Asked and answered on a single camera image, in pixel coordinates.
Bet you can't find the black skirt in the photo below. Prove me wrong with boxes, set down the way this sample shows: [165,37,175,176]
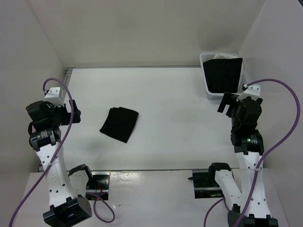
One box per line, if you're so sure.
[203,58,243,93]
[99,107,139,143]

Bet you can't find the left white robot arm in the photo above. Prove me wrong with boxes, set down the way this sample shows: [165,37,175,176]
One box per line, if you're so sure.
[26,100,94,227]

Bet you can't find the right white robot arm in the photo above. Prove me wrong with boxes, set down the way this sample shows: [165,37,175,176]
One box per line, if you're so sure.
[207,93,278,227]

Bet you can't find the black skirt in basket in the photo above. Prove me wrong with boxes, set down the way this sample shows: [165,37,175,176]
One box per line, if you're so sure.
[203,58,243,93]

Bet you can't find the white plastic basket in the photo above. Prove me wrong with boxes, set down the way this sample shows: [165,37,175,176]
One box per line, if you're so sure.
[199,52,251,100]

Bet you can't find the white skirt in basket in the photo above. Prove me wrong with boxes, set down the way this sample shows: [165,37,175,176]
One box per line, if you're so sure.
[213,53,244,93]

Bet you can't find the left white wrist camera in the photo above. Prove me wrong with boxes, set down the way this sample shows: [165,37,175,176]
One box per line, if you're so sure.
[44,87,64,106]

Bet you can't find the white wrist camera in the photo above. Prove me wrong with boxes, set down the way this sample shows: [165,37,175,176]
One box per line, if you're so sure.
[236,84,261,101]
[44,87,64,106]

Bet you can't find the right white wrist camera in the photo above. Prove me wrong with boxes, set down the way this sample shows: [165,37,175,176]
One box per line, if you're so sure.
[236,84,261,101]

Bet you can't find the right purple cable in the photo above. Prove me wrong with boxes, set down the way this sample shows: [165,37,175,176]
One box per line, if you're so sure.
[203,79,300,227]

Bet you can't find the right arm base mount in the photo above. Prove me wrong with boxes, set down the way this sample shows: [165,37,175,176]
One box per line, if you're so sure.
[188,169,223,199]

